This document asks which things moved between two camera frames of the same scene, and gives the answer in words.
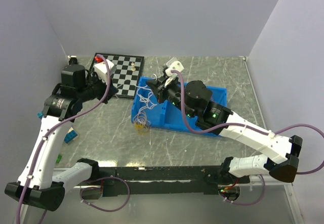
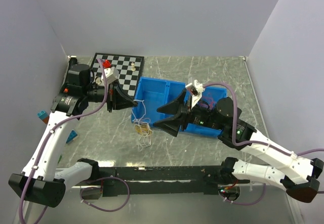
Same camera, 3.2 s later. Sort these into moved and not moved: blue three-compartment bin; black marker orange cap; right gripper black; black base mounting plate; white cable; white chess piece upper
Moved: white cable; right gripper black
Not moved: blue three-compartment bin; white chess piece upper; black base mounting plate; black marker orange cap
